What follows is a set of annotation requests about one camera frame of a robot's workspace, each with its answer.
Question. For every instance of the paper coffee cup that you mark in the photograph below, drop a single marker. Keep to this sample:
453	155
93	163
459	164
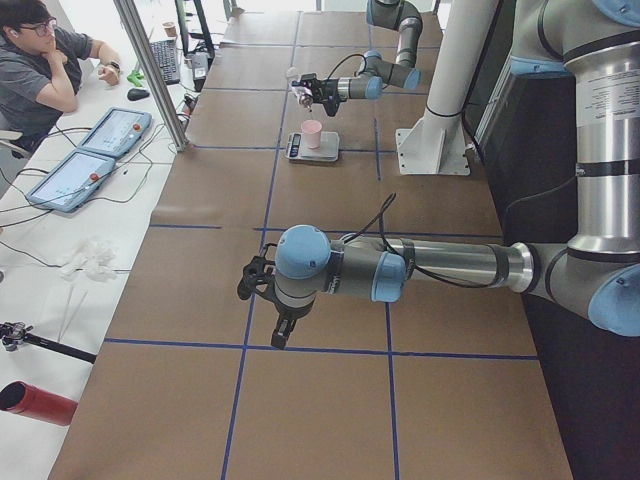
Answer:
170	29

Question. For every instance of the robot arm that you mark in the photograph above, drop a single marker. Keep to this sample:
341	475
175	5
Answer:
375	72
596	273

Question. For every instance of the glass sauce dispenser bottle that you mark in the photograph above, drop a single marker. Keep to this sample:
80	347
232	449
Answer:
293	74

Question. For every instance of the blue teach pendant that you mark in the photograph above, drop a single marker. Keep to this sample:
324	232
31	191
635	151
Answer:
72	182
115	134

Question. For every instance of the aluminium frame post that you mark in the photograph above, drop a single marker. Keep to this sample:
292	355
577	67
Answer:
137	35

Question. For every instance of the green plastic part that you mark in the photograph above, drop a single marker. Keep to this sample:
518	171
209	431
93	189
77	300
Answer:
135	77

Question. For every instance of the black keyboard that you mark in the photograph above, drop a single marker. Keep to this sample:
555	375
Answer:
165	54

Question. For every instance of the red cylinder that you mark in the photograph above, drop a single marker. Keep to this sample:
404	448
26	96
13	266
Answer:
29	401

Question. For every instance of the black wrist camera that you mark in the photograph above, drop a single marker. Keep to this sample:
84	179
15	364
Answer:
258	277
309	81

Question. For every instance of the black computer mouse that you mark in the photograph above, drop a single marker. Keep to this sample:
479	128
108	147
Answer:
136	94

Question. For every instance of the upper blue teach pendant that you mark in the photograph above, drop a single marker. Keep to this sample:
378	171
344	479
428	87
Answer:
115	134

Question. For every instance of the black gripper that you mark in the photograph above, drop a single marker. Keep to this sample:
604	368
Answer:
326	87
290	310

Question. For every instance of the person's left hand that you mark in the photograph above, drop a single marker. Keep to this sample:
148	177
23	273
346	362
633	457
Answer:
109	74

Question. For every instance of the white pillar with base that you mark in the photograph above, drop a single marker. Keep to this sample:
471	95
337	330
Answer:
436	144

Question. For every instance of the black tripod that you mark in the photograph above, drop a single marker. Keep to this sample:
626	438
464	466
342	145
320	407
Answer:
14	335

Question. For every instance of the pink paper cup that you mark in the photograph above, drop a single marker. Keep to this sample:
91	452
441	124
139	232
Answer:
311	131

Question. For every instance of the crumpled white tissue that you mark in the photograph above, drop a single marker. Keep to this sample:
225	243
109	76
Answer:
92	257

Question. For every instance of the seated person grey shirt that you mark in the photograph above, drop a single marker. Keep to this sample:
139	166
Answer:
40	69

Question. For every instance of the lower blue teach pendant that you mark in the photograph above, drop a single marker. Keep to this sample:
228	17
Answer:
72	182

